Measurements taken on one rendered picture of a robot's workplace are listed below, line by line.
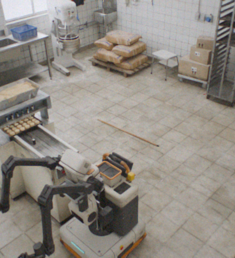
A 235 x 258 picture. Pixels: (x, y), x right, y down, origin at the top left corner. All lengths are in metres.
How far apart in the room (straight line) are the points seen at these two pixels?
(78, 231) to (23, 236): 0.71
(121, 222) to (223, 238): 1.20
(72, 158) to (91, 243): 1.01
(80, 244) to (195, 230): 1.26
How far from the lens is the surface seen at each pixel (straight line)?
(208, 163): 4.69
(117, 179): 3.04
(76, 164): 2.58
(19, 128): 3.82
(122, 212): 3.07
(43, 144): 3.61
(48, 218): 2.35
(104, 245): 3.30
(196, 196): 4.18
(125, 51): 6.75
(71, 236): 3.41
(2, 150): 3.76
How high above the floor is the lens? 2.92
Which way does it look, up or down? 35 degrees down
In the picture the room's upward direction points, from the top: 2 degrees counter-clockwise
